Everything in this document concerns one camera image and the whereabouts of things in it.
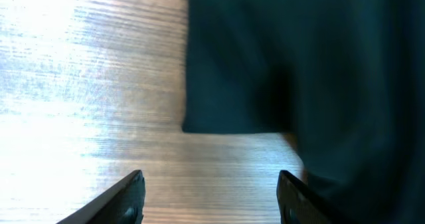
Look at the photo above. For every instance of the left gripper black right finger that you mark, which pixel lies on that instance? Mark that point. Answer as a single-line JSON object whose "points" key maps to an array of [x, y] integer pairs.
{"points": [[300, 205]]}

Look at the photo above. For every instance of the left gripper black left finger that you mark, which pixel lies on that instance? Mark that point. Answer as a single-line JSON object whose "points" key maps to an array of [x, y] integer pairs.
{"points": [[121, 204]]}

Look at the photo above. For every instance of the black t-shirt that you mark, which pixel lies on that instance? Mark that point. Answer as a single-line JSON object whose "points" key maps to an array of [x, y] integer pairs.
{"points": [[346, 77]]}

